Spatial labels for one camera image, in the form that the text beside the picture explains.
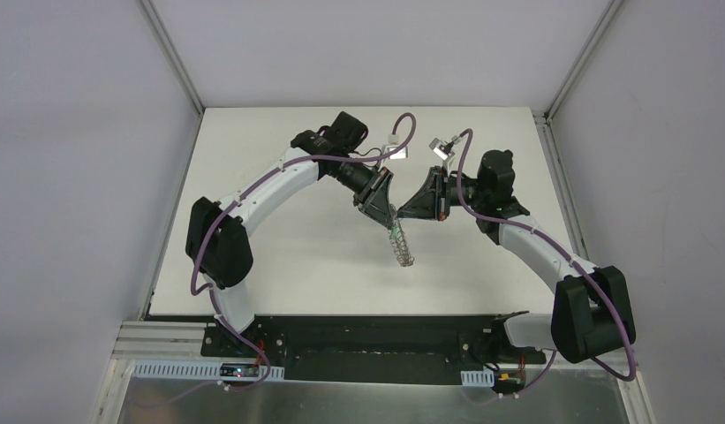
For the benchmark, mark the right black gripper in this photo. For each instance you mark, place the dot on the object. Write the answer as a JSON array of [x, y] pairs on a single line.
[[438, 194]]

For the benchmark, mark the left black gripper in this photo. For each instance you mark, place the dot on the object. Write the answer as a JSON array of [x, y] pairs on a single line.
[[373, 188]]

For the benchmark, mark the metal disc with key rings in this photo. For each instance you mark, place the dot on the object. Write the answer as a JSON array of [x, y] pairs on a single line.
[[400, 246]]

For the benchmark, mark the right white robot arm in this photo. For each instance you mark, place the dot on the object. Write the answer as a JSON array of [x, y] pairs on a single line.
[[591, 313]]

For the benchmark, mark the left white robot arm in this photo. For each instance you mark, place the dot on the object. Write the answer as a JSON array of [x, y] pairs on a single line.
[[218, 232]]

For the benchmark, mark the left controller board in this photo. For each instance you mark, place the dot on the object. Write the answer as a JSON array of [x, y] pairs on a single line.
[[233, 372]]

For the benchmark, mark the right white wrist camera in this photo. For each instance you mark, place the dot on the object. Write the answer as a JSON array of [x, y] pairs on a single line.
[[444, 149]]

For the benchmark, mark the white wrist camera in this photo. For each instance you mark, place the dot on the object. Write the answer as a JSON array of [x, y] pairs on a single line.
[[444, 149], [393, 149]]

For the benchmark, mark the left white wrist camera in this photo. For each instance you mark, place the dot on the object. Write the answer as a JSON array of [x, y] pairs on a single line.
[[393, 149]]

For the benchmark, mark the aluminium frame rail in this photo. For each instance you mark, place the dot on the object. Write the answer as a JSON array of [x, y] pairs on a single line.
[[168, 48]]

